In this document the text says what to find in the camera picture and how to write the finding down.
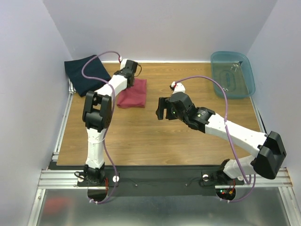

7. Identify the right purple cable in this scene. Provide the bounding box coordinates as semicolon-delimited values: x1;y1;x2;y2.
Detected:
173;75;257;203

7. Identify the folded navy tank top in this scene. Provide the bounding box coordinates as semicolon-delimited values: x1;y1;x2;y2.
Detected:
64;55;111;97

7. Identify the maroon tank top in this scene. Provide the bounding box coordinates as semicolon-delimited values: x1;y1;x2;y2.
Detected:
117;79;147;108

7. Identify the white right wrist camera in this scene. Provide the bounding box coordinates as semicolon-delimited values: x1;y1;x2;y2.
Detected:
170;81;186;94

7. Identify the aluminium frame rail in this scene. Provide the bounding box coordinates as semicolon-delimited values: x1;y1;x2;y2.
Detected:
38;168;293;189

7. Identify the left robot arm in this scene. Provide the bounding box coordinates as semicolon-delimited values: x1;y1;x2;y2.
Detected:
82;59;139;186

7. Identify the purple cable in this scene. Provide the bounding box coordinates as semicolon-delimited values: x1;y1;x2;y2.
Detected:
173;75;257;203
81;51;124;205

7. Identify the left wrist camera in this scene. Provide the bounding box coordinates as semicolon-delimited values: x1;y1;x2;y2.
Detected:
120;58;128;70

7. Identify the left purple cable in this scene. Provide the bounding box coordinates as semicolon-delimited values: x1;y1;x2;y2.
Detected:
81;51;124;205

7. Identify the teal plastic bin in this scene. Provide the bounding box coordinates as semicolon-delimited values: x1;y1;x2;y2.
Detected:
211;51;255;99

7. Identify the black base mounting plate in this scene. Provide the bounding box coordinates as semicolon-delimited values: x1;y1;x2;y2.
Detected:
51;165;243;201

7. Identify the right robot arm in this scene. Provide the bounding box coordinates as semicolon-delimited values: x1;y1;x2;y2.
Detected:
156;92;286;184

